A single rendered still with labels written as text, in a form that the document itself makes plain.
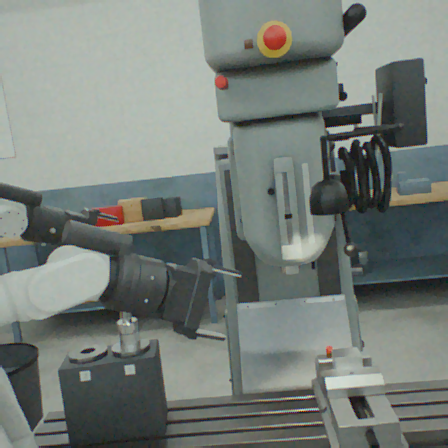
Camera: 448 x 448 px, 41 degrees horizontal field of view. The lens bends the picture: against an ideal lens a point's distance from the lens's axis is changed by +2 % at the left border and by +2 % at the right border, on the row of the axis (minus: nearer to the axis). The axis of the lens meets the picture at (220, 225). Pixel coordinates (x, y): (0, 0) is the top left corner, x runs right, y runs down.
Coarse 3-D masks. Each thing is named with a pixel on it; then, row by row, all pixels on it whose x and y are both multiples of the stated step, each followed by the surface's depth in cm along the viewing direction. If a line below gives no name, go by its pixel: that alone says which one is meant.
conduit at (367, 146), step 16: (352, 144) 156; (368, 144) 152; (384, 144) 149; (352, 160) 162; (368, 160) 150; (384, 160) 148; (352, 176) 150; (368, 176) 163; (384, 176) 148; (352, 192) 151; (368, 192) 161; (384, 192) 149; (384, 208) 153
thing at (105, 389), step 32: (96, 352) 138; (128, 352) 136; (64, 384) 135; (96, 384) 135; (128, 384) 135; (160, 384) 139; (64, 416) 136; (96, 416) 136; (128, 416) 137; (160, 416) 137
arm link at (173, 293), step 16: (144, 272) 86; (160, 272) 88; (176, 272) 90; (192, 272) 91; (208, 272) 92; (144, 288) 86; (160, 288) 87; (176, 288) 90; (192, 288) 91; (208, 288) 92; (144, 304) 87; (160, 304) 90; (176, 304) 90; (192, 304) 91; (176, 320) 90; (192, 320) 91
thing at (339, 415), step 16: (368, 352) 143; (320, 368) 141; (320, 384) 145; (320, 400) 142; (336, 400) 129; (352, 400) 132; (368, 400) 128; (384, 400) 127; (336, 416) 123; (352, 416) 122; (368, 416) 129; (384, 416) 121; (336, 432) 123; (352, 432) 119; (368, 432) 119; (384, 432) 119; (400, 432) 119
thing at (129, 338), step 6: (120, 330) 138; (126, 330) 137; (132, 330) 138; (138, 330) 140; (120, 336) 138; (126, 336) 137; (132, 336) 138; (138, 336) 139; (120, 342) 139; (126, 342) 138; (132, 342) 138; (138, 342) 139; (126, 348) 138
